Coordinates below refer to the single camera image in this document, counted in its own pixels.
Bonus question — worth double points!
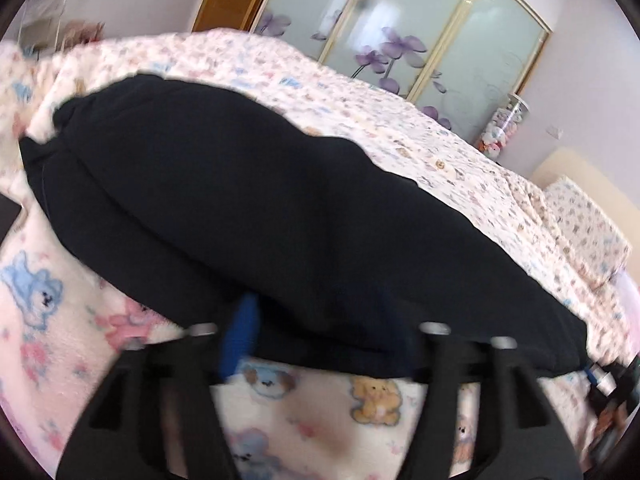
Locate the black pants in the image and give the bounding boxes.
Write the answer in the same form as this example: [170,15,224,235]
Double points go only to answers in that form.
[20,75,588,378]

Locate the teddy bear print blanket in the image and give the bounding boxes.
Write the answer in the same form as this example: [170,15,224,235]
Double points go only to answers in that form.
[1,29,637,479]

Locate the teddy print pillow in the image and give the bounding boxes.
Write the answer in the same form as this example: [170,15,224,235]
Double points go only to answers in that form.
[544,176,632,289]

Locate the cream headboard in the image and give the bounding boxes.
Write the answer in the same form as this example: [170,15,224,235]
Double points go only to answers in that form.
[529,148,639,274]

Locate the clear tube of plush toys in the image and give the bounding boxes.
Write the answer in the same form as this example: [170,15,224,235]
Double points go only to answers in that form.
[476,93,529,162]

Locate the frosted glass sliding wardrobe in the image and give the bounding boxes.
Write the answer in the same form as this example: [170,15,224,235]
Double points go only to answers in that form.
[194,0,551,143]

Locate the white storage rack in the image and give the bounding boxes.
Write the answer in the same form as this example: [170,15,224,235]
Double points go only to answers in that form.
[17,0,67,55]

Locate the white wall switch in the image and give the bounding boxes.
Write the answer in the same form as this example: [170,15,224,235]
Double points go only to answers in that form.
[546,125,564,141]

